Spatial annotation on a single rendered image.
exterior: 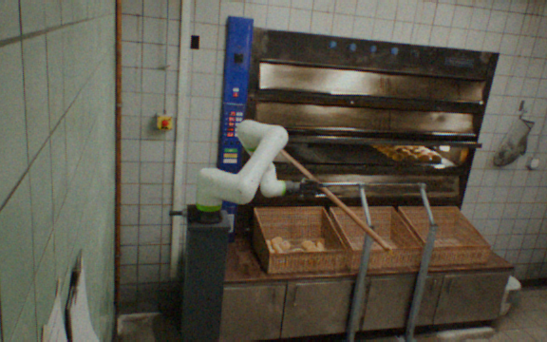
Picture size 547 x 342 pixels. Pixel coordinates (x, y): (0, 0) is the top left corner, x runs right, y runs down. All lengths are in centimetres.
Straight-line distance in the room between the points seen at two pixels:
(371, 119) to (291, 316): 153
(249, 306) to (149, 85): 155
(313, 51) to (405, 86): 77
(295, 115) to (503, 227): 226
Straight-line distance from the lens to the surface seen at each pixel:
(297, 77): 325
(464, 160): 410
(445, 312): 389
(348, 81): 340
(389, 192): 379
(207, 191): 219
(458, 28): 379
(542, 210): 485
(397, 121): 364
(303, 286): 319
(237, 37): 309
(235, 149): 321
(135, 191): 327
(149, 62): 307
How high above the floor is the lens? 214
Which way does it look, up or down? 17 degrees down
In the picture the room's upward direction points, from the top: 6 degrees clockwise
